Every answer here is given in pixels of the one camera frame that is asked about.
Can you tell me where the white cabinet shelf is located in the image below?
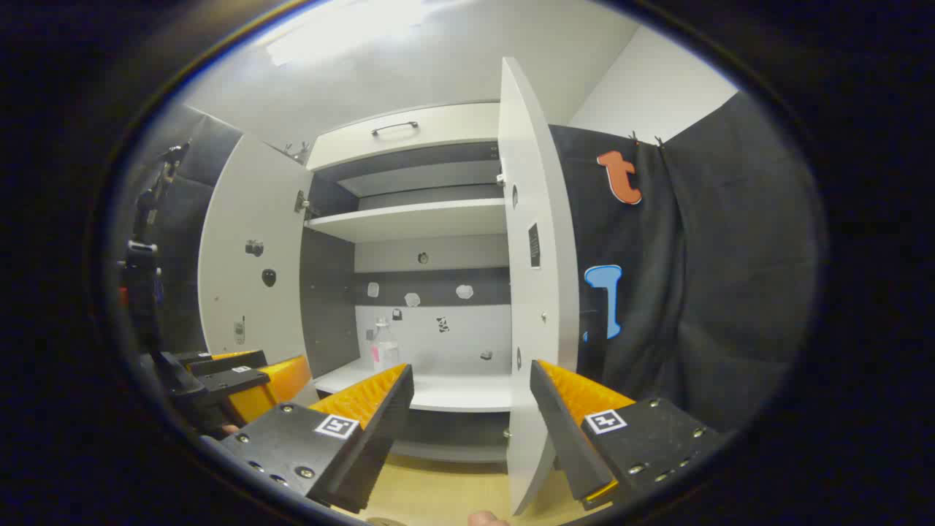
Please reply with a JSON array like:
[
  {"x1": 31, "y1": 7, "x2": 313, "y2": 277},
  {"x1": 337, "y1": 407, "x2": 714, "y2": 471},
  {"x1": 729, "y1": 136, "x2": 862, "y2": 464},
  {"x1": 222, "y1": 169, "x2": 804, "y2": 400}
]
[{"x1": 305, "y1": 198, "x2": 509, "y2": 244}]

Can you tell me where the white cabinet drawer front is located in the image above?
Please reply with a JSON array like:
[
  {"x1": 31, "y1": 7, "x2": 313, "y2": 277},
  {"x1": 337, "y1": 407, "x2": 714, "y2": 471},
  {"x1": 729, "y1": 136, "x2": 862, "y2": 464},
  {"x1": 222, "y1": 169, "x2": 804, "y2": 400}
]
[{"x1": 305, "y1": 102, "x2": 502, "y2": 172}]

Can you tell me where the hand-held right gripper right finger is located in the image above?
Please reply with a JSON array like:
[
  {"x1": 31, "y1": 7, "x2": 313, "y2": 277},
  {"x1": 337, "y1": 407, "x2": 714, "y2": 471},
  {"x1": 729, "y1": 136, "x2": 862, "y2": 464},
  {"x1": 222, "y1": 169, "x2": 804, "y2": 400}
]
[{"x1": 530, "y1": 359, "x2": 724, "y2": 511}]

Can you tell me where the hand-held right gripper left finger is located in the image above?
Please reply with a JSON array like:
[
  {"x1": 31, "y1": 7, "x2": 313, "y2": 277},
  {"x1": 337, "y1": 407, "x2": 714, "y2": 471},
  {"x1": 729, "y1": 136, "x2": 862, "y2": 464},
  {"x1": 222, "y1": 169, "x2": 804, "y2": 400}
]
[{"x1": 219, "y1": 363, "x2": 415, "y2": 514}]

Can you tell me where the white and grey cabinet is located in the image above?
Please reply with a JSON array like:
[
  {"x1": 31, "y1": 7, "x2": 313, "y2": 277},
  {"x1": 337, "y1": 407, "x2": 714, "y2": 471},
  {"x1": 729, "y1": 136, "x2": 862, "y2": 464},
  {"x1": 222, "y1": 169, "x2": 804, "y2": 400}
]
[{"x1": 299, "y1": 102, "x2": 514, "y2": 465}]

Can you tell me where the clear plastic bottle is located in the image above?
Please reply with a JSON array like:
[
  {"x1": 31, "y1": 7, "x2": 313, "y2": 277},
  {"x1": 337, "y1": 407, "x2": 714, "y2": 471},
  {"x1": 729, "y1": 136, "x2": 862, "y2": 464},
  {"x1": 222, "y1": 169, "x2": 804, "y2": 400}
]
[{"x1": 371, "y1": 318, "x2": 401, "y2": 372}]

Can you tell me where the white cabinet door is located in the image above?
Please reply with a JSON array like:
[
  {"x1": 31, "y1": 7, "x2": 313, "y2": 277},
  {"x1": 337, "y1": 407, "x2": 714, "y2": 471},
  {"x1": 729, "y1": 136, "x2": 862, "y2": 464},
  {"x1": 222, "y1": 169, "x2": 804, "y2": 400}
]
[
  {"x1": 498, "y1": 57, "x2": 581, "y2": 516},
  {"x1": 199, "y1": 134, "x2": 315, "y2": 366}
]

